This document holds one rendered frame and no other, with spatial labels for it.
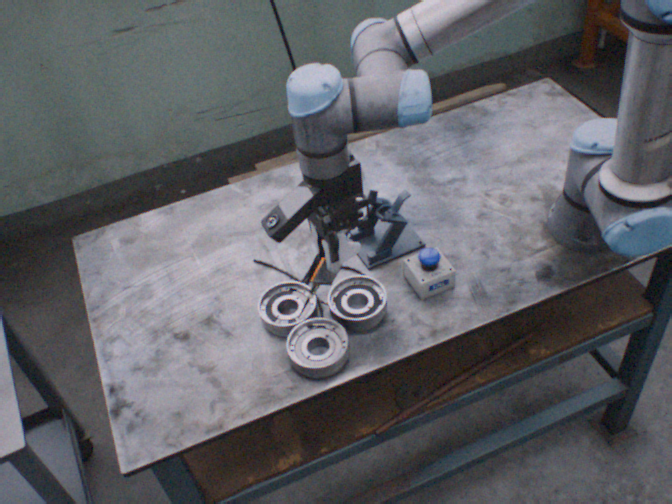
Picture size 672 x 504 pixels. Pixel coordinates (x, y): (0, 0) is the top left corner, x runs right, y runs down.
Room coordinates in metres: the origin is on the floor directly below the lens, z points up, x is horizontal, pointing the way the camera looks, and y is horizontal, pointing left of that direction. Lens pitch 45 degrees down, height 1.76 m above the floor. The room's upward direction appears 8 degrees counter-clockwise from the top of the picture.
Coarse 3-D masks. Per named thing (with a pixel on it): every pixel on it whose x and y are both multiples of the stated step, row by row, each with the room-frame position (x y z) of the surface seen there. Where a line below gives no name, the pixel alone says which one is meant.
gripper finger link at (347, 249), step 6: (342, 234) 0.79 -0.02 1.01; (324, 240) 0.78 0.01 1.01; (342, 240) 0.79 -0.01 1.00; (324, 246) 0.78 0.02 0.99; (342, 246) 0.78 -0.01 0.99; (348, 246) 0.79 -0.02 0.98; (354, 246) 0.79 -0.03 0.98; (342, 252) 0.78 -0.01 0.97; (348, 252) 0.79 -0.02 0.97; (354, 252) 0.79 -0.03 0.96; (342, 258) 0.78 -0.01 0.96; (348, 258) 0.79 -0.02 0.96; (330, 264) 0.77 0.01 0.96; (336, 264) 0.77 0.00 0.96; (330, 270) 0.78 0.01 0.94; (336, 270) 0.78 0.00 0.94
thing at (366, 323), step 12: (360, 276) 0.85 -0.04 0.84; (336, 288) 0.83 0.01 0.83; (384, 288) 0.81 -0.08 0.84; (348, 300) 0.81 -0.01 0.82; (360, 300) 0.82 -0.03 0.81; (372, 300) 0.80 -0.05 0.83; (384, 300) 0.78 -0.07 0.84; (336, 312) 0.77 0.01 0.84; (360, 312) 0.77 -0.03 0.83; (384, 312) 0.77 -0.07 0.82; (348, 324) 0.75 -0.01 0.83; (360, 324) 0.75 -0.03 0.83; (372, 324) 0.75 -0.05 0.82
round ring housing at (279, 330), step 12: (276, 288) 0.85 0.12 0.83; (288, 288) 0.85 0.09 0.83; (300, 288) 0.85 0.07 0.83; (264, 300) 0.83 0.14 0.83; (276, 300) 0.83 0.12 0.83; (288, 300) 0.83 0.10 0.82; (300, 300) 0.82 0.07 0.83; (312, 300) 0.82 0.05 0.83; (264, 312) 0.80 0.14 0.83; (276, 312) 0.80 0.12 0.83; (300, 312) 0.79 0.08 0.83; (312, 312) 0.78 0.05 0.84; (264, 324) 0.78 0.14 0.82; (276, 324) 0.76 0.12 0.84
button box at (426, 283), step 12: (408, 264) 0.86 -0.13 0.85; (420, 264) 0.85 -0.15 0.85; (444, 264) 0.85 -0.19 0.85; (408, 276) 0.85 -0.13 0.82; (420, 276) 0.82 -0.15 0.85; (432, 276) 0.82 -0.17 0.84; (444, 276) 0.82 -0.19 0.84; (420, 288) 0.81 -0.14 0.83; (432, 288) 0.81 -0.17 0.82; (444, 288) 0.82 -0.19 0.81
